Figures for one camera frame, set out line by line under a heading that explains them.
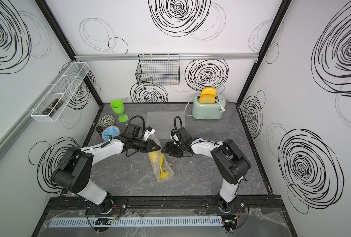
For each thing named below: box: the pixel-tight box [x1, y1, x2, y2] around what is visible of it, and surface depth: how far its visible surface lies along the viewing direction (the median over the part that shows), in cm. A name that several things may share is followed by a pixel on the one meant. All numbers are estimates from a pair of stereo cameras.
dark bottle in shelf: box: [42, 98, 65, 118], surface depth 68 cm
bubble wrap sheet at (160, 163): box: [147, 133, 175, 183], surface depth 84 cm
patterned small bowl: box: [97, 114, 116, 128], surface depth 108 cm
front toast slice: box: [198, 94, 217, 105], surface depth 100 cm
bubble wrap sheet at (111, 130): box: [101, 125, 121, 142], surface depth 86 cm
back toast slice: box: [200, 87, 217, 95], surface depth 101 cm
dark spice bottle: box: [95, 125, 104, 133], surface depth 95 cm
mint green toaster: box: [191, 94, 226, 120], surface depth 104 cm
